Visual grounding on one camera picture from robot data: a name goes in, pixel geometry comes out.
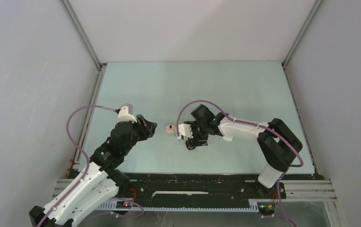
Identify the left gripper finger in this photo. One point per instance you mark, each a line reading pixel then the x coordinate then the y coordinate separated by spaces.
pixel 149 131
pixel 142 121

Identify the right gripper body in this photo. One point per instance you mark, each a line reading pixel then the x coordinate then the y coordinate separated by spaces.
pixel 199 130

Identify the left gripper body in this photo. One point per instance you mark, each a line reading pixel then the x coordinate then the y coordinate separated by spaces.
pixel 139 134

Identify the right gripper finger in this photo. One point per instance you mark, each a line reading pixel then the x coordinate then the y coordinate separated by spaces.
pixel 190 124
pixel 199 144

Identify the black earbud charging case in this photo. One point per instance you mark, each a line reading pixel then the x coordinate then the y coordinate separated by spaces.
pixel 189 145

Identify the beige earbud charging case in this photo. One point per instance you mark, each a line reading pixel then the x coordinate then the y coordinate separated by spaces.
pixel 170 129

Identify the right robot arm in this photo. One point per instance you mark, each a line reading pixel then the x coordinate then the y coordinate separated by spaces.
pixel 279 145

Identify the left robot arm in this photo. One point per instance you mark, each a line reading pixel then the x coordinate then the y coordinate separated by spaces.
pixel 97 182

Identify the white earbud charging case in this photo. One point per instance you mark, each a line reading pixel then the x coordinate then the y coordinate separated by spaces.
pixel 228 138

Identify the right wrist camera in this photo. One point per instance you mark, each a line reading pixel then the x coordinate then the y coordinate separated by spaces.
pixel 182 132

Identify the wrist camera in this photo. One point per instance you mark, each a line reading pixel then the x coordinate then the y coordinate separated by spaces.
pixel 182 132
pixel 124 113

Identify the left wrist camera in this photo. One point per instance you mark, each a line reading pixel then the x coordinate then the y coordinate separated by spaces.
pixel 124 113

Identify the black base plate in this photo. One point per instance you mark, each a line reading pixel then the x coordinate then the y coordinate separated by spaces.
pixel 199 191

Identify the aluminium frame rail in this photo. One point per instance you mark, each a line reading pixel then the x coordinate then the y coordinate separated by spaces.
pixel 309 190

